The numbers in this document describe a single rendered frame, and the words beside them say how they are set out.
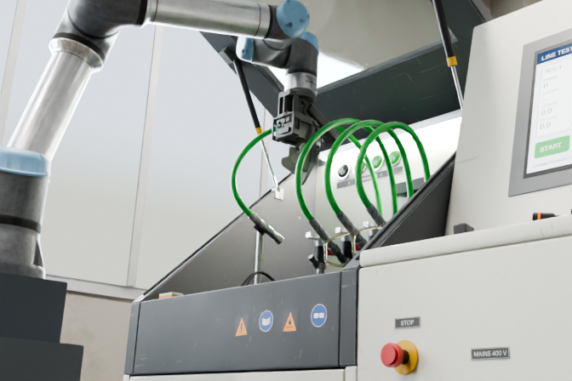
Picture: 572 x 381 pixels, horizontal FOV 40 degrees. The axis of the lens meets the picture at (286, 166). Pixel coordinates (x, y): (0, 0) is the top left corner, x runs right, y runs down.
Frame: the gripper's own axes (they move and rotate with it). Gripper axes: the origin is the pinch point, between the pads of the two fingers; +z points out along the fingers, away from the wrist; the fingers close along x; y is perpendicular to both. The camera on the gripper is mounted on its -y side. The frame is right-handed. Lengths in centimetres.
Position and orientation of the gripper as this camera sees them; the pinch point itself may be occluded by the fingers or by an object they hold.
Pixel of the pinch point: (303, 180)
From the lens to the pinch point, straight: 177.5
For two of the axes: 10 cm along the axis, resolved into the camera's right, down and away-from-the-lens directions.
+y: -7.3, -2.5, -6.3
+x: 6.8, -2.1, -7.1
